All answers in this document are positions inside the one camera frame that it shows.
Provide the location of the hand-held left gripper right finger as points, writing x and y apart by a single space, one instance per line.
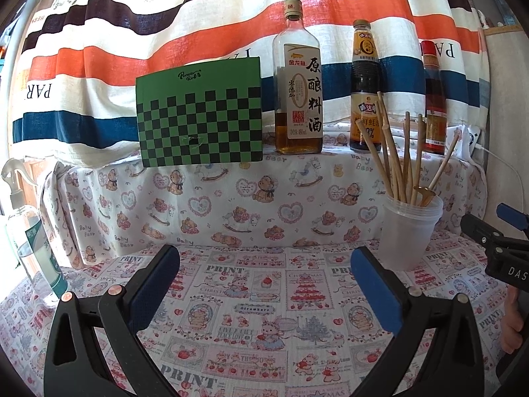
374 289

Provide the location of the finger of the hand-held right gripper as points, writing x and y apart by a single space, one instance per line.
514 218
483 233

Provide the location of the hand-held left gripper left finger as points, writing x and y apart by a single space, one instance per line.
155 285

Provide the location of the translucent plastic cup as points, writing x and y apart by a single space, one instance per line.
407 235

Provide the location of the person's right hand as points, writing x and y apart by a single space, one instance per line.
516 322

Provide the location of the strawberry print tablecloth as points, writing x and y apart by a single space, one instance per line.
268 297

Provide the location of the clear spray bottle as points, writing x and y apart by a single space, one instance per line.
33 248

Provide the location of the red cap oil bottle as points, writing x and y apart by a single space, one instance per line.
434 103

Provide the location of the green checkered board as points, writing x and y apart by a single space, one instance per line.
198 115

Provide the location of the dark sauce bottle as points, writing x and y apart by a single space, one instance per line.
363 78

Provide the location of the cooking wine bottle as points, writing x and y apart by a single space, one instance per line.
297 91

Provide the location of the striped curtain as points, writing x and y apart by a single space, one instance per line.
103 70

